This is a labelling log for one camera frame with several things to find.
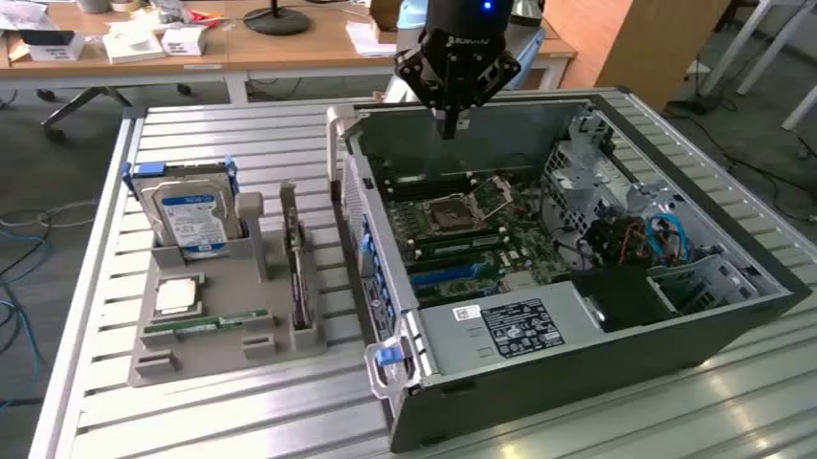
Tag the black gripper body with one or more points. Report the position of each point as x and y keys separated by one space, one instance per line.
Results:
x=467 y=48

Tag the green NVIDIA graphics card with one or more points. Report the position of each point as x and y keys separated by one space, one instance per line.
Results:
x=297 y=268

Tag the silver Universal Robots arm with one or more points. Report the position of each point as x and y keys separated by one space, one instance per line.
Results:
x=409 y=19

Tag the stack of white booklets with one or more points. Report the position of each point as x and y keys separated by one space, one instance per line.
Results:
x=368 y=40

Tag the brown cardboard box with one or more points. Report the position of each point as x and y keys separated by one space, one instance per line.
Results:
x=384 y=14

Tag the wooden office desk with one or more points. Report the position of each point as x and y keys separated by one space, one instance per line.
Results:
x=306 y=48
x=90 y=69

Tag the wooden cabinet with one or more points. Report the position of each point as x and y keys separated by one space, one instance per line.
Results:
x=639 y=48

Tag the black round lamp base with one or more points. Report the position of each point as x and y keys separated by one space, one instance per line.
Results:
x=276 y=24

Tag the metal socket cover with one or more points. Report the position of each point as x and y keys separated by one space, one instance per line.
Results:
x=495 y=196

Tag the tall metal disk bay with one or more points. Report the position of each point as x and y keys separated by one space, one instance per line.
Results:
x=581 y=201

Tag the CPU socket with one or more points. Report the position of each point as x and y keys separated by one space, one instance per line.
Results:
x=451 y=212

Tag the green RAM stick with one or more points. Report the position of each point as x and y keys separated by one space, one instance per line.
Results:
x=205 y=322
x=460 y=245

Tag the small white labelled box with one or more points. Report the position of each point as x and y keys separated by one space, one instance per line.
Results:
x=185 y=43

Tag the green motherboard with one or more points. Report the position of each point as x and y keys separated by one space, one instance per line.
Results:
x=517 y=253

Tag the pile of plastic packets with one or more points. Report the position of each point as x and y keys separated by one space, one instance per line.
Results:
x=182 y=12

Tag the long PCIe expansion slot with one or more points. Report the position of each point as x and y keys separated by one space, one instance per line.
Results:
x=441 y=276

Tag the open white cardboard box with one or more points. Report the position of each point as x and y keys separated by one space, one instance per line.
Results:
x=132 y=48

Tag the hard disk with blue caddy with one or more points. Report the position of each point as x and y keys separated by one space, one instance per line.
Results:
x=192 y=220

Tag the roll of tape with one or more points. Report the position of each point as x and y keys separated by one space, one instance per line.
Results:
x=124 y=5

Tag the grey cup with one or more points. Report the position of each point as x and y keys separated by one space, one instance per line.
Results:
x=95 y=6

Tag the black office chair base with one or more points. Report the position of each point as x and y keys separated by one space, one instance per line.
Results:
x=79 y=102

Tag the low metal disk bay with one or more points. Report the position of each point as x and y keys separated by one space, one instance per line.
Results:
x=703 y=287

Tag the white box with black lid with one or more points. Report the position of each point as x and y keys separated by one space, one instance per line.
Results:
x=54 y=50

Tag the grey power supply unit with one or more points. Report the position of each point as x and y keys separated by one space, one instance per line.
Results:
x=460 y=344

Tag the blue case release latch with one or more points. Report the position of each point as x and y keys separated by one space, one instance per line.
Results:
x=388 y=357

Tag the silver CPU chip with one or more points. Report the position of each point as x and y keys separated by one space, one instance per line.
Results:
x=176 y=296

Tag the printed paper sheets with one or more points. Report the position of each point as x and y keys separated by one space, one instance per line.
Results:
x=22 y=20

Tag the black open PC case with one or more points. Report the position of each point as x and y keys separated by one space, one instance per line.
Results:
x=575 y=382

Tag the grey printed parts rack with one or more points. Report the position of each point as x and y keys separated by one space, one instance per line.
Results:
x=224 y=354

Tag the black chassis intrusion switch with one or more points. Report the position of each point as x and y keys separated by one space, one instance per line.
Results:
x=368 y=184

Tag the white metal table frame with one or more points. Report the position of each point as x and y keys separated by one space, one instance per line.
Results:
x=754 y=72

